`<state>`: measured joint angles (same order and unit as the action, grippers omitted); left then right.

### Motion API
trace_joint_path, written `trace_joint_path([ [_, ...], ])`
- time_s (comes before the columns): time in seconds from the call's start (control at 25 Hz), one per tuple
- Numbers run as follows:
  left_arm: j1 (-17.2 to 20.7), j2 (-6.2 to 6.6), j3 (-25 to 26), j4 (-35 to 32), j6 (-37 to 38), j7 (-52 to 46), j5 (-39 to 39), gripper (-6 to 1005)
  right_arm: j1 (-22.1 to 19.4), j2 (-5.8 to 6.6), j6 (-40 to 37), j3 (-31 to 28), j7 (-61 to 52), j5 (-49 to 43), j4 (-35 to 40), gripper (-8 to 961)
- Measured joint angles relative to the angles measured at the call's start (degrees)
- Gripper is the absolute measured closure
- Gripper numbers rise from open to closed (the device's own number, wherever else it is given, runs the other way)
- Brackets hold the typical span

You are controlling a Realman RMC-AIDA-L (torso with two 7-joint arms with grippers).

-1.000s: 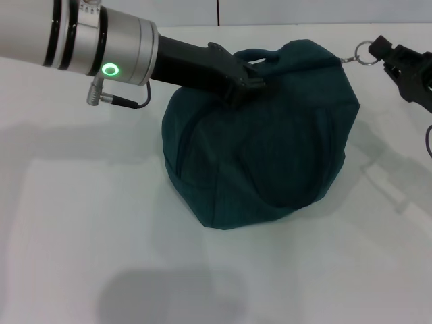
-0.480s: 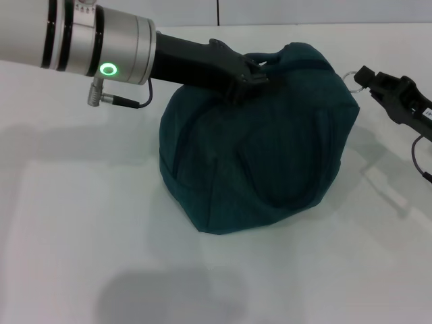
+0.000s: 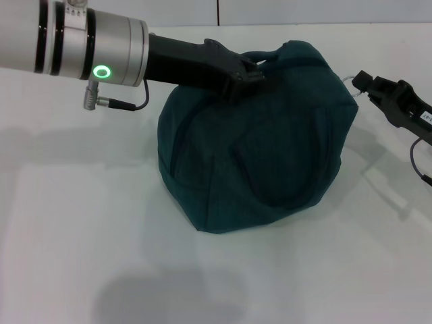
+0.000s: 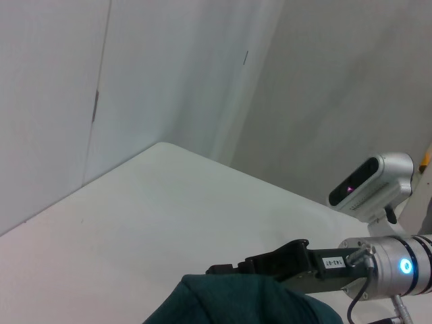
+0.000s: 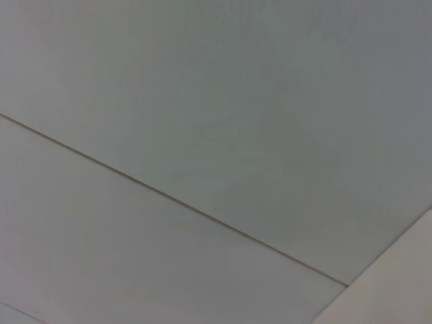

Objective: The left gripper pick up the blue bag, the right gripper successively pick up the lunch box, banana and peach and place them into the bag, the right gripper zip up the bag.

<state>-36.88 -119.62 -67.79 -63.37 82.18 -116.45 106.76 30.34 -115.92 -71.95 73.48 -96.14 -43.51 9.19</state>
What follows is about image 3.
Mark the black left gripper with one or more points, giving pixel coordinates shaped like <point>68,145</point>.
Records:
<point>195,65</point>

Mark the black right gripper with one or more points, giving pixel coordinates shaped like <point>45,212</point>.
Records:
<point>411,111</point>

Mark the dark teal insulated lunch bag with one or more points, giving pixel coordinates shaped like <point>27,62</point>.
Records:
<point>263,152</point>

